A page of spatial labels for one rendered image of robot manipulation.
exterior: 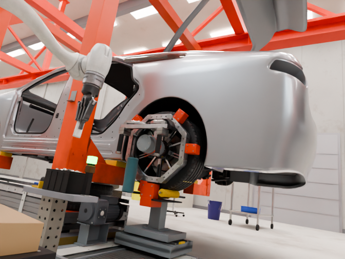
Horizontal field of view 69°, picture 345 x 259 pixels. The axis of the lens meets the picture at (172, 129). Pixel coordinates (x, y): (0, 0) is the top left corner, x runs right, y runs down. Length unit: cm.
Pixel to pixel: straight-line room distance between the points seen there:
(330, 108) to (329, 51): 207
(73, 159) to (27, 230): 110
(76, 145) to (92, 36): 89
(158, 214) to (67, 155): 82
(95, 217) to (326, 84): 899
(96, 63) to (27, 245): 74
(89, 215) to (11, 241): 108
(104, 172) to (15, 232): 138
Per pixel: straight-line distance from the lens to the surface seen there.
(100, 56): 122
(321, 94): 982
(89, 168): 142
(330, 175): 910
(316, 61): 1035
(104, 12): 239
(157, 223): 209
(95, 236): 221
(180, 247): 202
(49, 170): 159
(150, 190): 194
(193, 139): 193
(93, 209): 192
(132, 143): 214
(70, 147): 196
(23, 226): 92
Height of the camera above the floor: 54
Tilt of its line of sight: 13 degrees up
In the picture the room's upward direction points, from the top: 8 degrees clockwise
